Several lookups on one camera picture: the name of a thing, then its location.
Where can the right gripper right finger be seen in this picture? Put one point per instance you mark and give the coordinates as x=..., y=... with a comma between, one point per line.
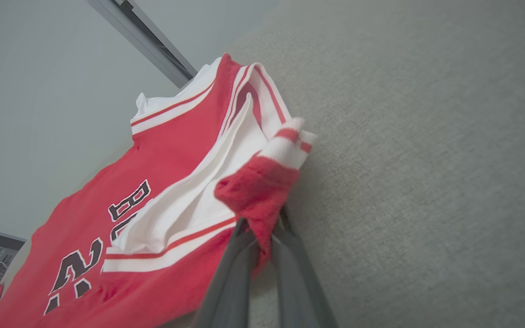
x=299, y=296

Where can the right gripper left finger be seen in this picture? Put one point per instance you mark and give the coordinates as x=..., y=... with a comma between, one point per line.
x=230, y=296

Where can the red white basketball jersey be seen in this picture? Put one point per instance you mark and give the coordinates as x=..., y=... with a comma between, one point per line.
x=176, y=150

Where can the grey aluminium partition post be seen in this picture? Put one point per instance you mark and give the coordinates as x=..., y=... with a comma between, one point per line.
x=153, y=43

